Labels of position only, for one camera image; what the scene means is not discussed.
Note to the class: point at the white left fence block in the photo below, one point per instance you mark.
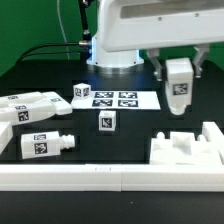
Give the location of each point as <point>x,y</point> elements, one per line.
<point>6,135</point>

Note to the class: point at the white front fence rail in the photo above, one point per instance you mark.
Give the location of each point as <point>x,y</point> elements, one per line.
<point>111,178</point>

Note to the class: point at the white tagged bar part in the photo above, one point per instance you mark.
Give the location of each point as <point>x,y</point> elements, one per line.
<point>27,113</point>

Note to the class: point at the rear white tagged cube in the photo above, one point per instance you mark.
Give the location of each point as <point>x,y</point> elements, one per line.
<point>82,91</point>

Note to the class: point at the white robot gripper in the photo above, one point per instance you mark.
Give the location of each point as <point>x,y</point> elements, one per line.
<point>148,24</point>

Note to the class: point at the white long chair back part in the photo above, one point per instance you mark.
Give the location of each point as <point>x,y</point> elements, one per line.
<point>62,107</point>

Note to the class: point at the paper sheet with tags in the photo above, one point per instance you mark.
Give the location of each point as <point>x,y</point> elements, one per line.
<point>140,100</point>

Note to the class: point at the white chair seat part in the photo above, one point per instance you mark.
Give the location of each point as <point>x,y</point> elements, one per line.
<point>181,148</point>

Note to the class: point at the small white tagged cube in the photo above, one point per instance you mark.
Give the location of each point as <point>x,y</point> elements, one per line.
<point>107,120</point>

